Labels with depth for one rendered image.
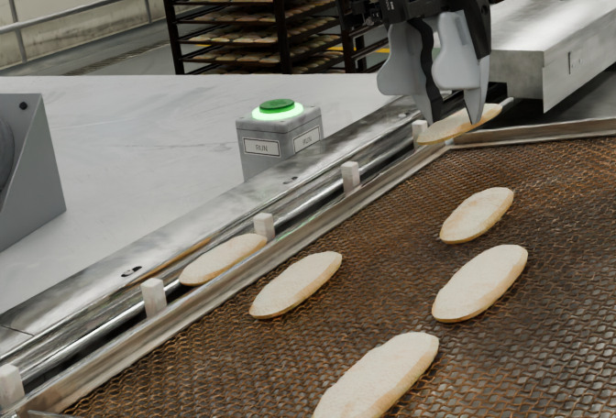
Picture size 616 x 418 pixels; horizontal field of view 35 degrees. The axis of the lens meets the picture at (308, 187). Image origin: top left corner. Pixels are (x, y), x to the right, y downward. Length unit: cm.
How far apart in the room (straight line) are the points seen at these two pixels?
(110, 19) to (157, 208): 568
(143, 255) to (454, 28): 32
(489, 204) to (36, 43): 572
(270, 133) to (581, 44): 41
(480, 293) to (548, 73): 64
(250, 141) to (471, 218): 44
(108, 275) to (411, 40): 31
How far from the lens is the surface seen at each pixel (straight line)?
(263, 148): 106
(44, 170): 108
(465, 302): 54
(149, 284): 76
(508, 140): 89
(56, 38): 642
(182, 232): 87
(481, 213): 68
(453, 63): 77
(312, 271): 65
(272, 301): 62
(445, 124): 80
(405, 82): 81
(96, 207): 110
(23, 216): 106
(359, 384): 48
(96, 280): 81
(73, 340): 75
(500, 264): 58
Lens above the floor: 118
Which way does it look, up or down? 20 degrees down
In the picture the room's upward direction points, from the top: 7 degrees counter-clockwise
